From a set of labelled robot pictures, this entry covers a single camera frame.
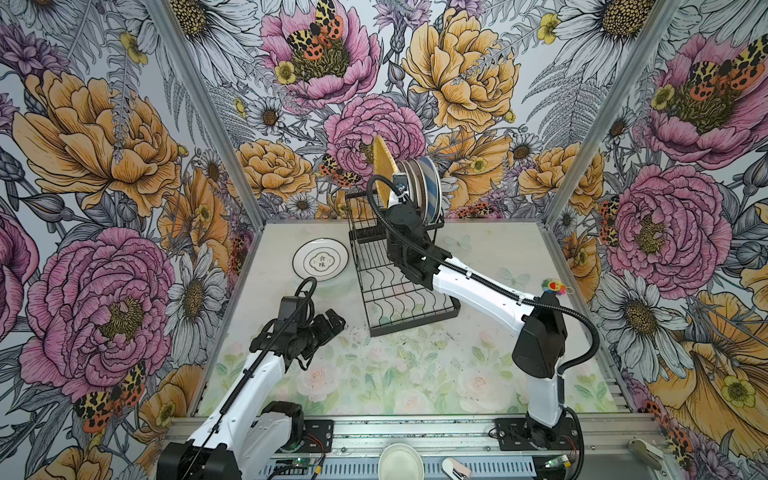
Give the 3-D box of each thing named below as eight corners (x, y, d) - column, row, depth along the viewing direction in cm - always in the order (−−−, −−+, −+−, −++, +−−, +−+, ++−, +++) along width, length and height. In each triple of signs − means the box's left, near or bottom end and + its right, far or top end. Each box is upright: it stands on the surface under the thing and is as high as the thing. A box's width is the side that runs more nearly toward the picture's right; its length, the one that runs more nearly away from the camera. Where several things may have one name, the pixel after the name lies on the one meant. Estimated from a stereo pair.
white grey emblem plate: (289, 281, 106) (287, 277, 104) (300, 241, 118) (298, 237, 116) (345, 281, 106) (344, 277, 104) (350, 241, 118) (349, 237, 117)
